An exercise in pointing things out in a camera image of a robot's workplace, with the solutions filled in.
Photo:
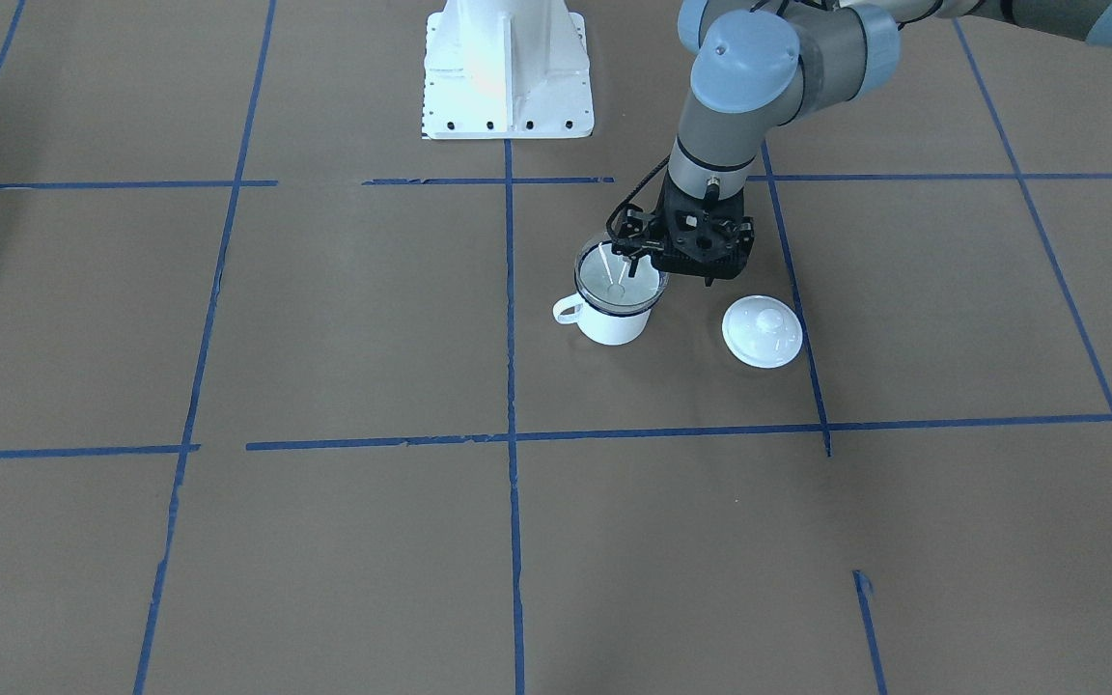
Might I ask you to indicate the white enamel mug blue rim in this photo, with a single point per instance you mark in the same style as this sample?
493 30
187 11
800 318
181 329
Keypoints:
597 326

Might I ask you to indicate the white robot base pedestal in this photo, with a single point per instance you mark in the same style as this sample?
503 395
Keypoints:
506 69

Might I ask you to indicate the white ceramic lid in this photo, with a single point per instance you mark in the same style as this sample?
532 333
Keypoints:
762 332

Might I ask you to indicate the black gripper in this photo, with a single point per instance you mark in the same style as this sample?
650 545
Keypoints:
635 235

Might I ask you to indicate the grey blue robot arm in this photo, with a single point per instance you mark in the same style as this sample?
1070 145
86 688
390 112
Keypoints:
759 65

